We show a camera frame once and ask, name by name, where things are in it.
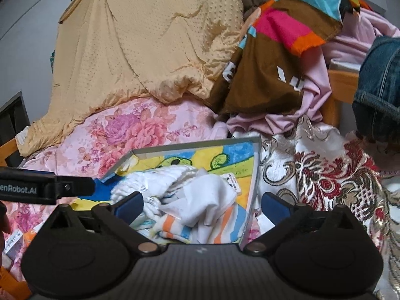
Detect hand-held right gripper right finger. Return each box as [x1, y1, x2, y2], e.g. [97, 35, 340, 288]
[243, 192, 354, 254]

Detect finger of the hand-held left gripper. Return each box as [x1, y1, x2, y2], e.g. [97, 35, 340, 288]
[55, 176, 96, 198]

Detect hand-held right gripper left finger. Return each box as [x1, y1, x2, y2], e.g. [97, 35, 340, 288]
[48, 191, 158, 255]

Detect white printed cloth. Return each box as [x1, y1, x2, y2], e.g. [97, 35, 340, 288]
[129, 215, 163, 235]

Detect grey cardboard box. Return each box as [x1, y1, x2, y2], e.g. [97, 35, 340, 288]
[106, 136, 263, 247]

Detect striped sock yellow cuff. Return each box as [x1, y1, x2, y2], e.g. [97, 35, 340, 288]
[153, 204, 249, 245]

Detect white knitted cloth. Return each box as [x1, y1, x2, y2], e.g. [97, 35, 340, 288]
[111, 165, 238, 227]

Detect printed label card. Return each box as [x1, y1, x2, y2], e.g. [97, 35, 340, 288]
[223, 173, 242, 197]

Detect small white orange box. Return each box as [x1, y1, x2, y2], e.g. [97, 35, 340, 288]
[4, 223, 43, 258]

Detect white red ornate cloth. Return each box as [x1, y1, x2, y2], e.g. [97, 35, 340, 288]
[244, 115, 400, 300]

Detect dark grey board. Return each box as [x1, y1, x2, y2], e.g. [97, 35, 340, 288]
[0, 92, 31, 151]

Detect pink floral bedsheet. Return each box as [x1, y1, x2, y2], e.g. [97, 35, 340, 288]
[0, 97, 232, 257]

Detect yellow blue cartoon towel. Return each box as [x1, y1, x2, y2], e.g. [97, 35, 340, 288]
[75, 142, 255, 244]

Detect brown multicolour blanket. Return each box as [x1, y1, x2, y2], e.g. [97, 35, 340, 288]
[208, 0, 372, 115]

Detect blue jeans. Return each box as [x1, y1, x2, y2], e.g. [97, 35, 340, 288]
[352, 36, 400, 144]

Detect yellow quilt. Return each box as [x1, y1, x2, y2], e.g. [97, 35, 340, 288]
[19, 0, 244, 157]

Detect pale pink cloth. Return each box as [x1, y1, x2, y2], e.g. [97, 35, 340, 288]
[225, 8, 400, 138]

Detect wooden bed frame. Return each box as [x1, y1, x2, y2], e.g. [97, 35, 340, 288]
[322, 69, 360, 129]

